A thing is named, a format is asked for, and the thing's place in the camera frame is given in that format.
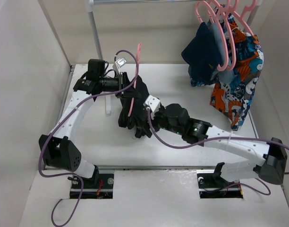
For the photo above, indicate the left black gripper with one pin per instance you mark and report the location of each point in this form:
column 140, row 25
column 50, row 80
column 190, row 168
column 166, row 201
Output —
column 123, row 81

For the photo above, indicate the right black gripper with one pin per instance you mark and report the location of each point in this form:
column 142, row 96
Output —
column 161, row 111

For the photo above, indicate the black trousers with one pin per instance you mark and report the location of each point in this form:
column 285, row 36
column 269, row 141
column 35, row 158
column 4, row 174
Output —
column 133, row 114

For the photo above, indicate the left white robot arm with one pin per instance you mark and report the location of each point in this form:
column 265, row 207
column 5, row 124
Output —
column 59, row 149

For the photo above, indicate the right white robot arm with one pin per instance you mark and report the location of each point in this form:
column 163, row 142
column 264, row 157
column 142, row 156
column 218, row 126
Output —
column 265, row 160

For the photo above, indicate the pink hanger front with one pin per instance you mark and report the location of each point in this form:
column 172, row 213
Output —
column 205, row 4

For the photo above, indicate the pink hanger back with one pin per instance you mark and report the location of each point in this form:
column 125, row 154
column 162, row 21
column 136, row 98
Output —
column 240, row 17

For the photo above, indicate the white rack base foot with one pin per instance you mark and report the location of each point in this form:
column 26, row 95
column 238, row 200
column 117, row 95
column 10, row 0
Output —
column 108, row 108

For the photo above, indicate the colourful patterned shorts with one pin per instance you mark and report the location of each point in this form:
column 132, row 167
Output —
column 234, row 99

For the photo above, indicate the grey blue garment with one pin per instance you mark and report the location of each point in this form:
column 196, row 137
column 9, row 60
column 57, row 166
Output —
column 225, row 76

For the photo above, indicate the navy blue shorts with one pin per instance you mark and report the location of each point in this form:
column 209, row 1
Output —
column 202, row 56

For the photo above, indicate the grey rack pole left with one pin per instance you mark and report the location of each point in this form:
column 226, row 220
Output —
column 89, row 7

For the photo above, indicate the grey rack pole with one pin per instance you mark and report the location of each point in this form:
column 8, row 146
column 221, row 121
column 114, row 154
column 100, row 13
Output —
column 253, row 11
column 89, row 7

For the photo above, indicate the grey rack pole right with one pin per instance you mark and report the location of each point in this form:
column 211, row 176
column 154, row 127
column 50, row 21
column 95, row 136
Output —
column 253, row 11

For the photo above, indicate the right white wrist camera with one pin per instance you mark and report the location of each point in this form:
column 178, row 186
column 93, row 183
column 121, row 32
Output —
column 153, row 103

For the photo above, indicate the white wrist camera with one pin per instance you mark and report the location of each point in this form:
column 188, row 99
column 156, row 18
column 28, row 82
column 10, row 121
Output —
column 153, row 103
column 118, row 63

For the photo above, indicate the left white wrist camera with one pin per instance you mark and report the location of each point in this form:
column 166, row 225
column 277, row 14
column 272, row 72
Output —
column 118, row 63

